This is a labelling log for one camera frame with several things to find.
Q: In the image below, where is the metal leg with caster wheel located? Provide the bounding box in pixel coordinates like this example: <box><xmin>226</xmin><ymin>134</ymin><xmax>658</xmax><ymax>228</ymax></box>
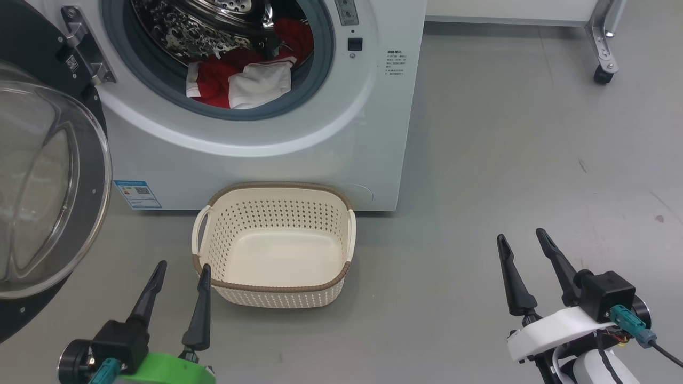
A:
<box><xmin>584</xmin><ymin>0</ymin><xmax>628</xmax><ymax>85</ymax></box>

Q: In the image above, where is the stainless steel washer drum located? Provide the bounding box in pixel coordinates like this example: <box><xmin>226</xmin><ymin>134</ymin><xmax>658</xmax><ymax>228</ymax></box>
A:
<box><xmin>131</xmin><ymin>0</ymin><xmax>278</xmax><ymax>60</ymax></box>

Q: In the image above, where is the white front-load washing machine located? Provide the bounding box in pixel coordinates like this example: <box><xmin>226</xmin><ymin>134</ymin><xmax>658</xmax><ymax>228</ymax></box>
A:
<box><xmin>27</xmin><ymin>0</ymin><xmax>427</xmax><ymax>212</ymax></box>

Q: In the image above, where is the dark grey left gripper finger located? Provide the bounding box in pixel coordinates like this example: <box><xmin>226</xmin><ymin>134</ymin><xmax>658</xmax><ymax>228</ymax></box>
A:
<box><xmin>181</xmin><ymin>263</ymin><xmax>212</xmax><ymax>353</ymax></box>
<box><xmin>127</xmin><ymin>260</ymin><xmax>168</xmax><ymax>326</ymax></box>

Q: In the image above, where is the black-rimmed glass washer door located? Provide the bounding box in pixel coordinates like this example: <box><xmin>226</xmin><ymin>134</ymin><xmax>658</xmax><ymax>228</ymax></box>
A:
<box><xmin>0</xmin><ymin>0</ymin><xmax>114</xmax><ymax>345</ymax></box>

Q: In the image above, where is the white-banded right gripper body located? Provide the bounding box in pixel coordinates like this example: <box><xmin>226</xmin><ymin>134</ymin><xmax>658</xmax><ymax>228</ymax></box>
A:
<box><xmin>507</xmin><ymin>296</ymin><xmax>652</xmax><ymax>363</ymax></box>

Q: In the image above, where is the teal-plug left camera cable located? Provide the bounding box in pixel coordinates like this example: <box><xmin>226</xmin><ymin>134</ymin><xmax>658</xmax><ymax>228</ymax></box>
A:
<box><xmin>95</xmin><ymin>358</ymin><xmax>122</xmax><ymax>384</ymax></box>

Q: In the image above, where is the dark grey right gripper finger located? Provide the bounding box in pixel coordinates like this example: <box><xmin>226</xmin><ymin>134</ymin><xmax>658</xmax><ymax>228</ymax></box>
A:
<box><xmin>536</xmin><ymin>228</ymin><xmax>583</xmax><ymax>307</ymax></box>
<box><xmin>496</xmin><ymin>234</ymin><xmax>538</xmax><ymax>317</ymax></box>

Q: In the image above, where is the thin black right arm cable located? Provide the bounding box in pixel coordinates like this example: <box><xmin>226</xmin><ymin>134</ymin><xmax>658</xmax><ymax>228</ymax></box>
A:
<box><xmin>595</xmin><ymin>331</ymin><xmax>625</xmax><ymax>384</ymax></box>

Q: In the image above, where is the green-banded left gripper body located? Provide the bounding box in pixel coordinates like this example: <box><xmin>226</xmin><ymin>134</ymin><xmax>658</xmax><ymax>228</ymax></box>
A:
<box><xmin>58</xmin><ymin>339</ymin><xmax>217</xmax><ymax>384</ymax></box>

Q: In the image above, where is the red garment with white stripes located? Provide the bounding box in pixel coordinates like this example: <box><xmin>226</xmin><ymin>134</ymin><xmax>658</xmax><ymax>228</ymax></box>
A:
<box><xmin>186</xmin><ymin>17</ymin><xmax>314</xmax><ymax>110</ymax></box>

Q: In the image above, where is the blue energy label sticker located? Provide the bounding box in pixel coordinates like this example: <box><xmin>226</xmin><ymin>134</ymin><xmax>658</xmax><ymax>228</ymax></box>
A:
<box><xmin>113</xmin><ymin>180</ymin><xmax>162</xmax><ymax>210</ymax></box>

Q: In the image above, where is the cream perforated laundry basket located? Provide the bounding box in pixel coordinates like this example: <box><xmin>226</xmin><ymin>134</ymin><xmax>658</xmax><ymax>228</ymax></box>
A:
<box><xmin>192</xmin><ymin>182</ymin><xmax>356</xmax><ymax>309</ymax></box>

